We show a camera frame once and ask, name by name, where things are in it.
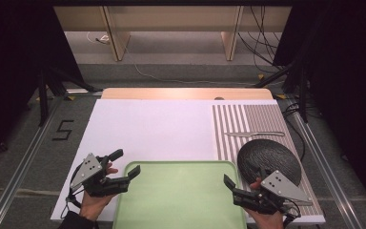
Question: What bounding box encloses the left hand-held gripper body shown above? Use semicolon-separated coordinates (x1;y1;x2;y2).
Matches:
70;153;132;198

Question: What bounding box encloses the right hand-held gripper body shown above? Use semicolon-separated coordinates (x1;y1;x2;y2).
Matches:
233;170;314;215

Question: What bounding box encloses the black textured plate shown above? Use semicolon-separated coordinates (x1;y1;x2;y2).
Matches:
236;138;303;187

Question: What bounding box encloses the silver table knife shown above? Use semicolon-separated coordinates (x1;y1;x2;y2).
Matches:
225;131;285;138

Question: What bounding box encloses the green plastic tray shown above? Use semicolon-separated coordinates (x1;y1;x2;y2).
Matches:
112;160;248;229

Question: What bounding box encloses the person's left hand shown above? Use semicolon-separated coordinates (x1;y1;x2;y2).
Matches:
79;161;119;222

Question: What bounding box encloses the person's right hand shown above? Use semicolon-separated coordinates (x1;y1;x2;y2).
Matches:
247;177;285;229

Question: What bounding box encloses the white board sheet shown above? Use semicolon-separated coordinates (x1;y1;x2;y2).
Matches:
50;98;327;225

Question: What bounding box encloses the striped placemat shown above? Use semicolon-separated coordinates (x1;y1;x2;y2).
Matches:
212;104;326;218

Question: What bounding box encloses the black metal stand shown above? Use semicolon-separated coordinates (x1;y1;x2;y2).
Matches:
37;67;103;127
254;59;310;124

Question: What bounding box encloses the black curtain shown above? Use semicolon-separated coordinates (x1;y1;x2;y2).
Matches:
0;0;85;166
273;0;366;218

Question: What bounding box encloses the light wooden desk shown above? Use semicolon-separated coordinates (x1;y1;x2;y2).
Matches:
53;5;292;62

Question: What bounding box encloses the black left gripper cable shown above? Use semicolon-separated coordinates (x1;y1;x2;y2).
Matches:
64;165;87;220

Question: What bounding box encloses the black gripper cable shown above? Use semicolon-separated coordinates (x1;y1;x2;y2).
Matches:
282;198;303;229
64;165;87;220

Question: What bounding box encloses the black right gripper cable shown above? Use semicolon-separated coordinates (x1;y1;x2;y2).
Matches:
282;198;303;229

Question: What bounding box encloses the black cable beside table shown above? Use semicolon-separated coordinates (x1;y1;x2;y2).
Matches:
281;102;307;161

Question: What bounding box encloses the aluminium floor rail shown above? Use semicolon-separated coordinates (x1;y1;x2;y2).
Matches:
0;98;63;229
287;94;365;229

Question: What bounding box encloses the black cable bundle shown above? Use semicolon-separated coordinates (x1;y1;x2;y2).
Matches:
237;6;284;74

